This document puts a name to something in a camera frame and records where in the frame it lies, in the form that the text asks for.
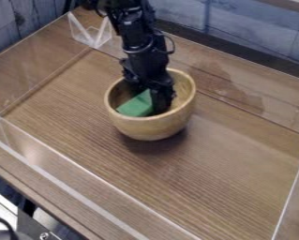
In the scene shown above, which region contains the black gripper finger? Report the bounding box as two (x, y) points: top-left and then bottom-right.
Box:
(150, 83), (174, 114)
(124, 69), (149, 94)

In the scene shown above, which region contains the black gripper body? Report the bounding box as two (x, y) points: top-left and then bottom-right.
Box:
(121, 34), (174, 89)

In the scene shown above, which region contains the green rectangular block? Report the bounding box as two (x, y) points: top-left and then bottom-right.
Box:
(117, 89), (153, 117)

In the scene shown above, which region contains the round wooden bowl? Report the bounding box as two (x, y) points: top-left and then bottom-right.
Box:
(105, 68), (197, 141)

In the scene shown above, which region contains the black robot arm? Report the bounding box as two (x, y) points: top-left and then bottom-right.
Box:
(87, 0), (174, 114)

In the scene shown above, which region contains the clear acrylic front barrier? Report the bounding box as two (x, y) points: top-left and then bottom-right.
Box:
(0, 116), (202, 240)

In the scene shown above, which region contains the clear acrylic corner bracket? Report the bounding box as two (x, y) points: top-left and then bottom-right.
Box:
(69, 12), (113, 49)

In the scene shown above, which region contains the black metal mount with bolt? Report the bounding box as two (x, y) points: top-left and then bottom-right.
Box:
(17, 208), (63, 240)

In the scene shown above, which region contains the black cable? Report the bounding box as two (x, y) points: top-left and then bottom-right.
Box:
(0, 217), (22, 240)

